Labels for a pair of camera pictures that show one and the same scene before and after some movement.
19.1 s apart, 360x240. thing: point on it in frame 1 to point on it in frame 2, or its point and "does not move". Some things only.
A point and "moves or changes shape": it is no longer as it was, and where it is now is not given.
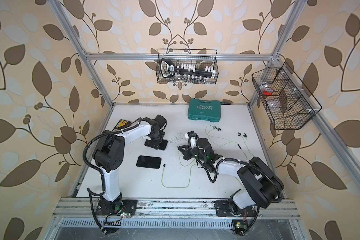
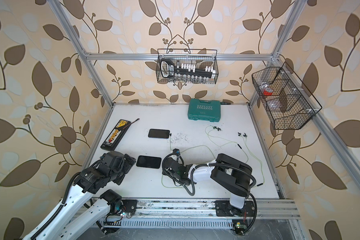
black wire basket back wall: (187, 66) does not move
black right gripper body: (196, 153) to (165, 172)
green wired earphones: (215, 141) moves or changes shape
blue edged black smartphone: (163, 144) moves or changes shape
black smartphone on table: (149, 162) does not move
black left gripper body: (160, 135) to (117, 175)
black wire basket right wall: (288, 103) does not move
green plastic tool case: (209, 111) does not move
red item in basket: (265, 93) does not move
